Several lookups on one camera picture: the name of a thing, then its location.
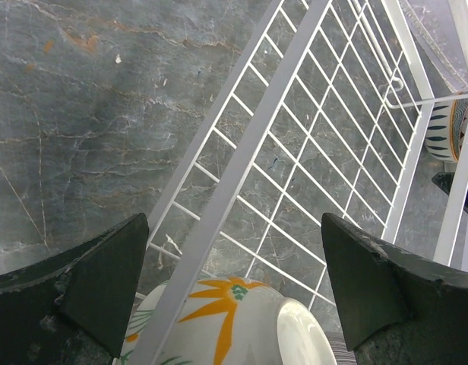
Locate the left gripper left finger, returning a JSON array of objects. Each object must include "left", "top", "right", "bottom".
[{"left": 0, "top": 213, "right": 149, "bottom": 364}]

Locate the grey striped bowl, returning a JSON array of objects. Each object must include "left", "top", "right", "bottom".
[{"left": 325, "top": 332, "right": 357, "bottom": 365}]

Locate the white wire dish rack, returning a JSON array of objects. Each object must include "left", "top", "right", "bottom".
[{"left": 127, "top": 0, "right": 468, "bottom": 365}]

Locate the white bowl teal leaf pattern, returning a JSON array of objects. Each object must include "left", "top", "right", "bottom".
[{"left": 425, "top": 100, "right": 457, "bottom": 163}]

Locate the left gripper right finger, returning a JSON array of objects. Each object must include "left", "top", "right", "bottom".
[{"left": 321, "top": 213, "right": 468, "bottom": 364}]

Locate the white bowl orange flower pattern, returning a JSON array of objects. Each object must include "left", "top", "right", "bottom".
[{"left": 118, "top": 276, "right": 337, "bottom": 365}]

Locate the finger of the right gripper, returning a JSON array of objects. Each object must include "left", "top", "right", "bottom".
[{"left": 432, "top": 172, "right": 468, "bottom": 214}]

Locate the grey dotted bowl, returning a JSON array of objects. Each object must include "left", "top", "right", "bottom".
[{"left": 449, "top": 98, "right": 468, "bottom": 163}]

